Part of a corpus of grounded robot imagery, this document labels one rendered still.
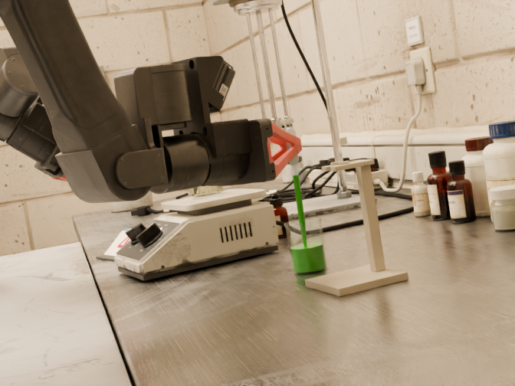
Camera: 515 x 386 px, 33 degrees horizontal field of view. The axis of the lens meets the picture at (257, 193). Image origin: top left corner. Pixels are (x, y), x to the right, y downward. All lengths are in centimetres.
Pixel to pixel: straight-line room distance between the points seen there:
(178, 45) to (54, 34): 285
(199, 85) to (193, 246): 31
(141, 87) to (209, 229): 34
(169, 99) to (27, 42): 15
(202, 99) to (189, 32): 277
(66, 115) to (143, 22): 284
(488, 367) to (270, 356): 18
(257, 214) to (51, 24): 48
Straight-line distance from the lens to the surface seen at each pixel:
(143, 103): 87
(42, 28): 82
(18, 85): 113
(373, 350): 68
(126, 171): 83
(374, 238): 93
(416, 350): 67
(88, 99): 83
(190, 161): 89
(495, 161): 117
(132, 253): 119
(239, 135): 92
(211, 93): 92
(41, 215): 361
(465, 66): 157
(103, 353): 82
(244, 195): 119
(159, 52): 365
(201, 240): 116
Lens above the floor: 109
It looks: 5 degrees down
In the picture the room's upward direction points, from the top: 9 degrees counter-clockwise
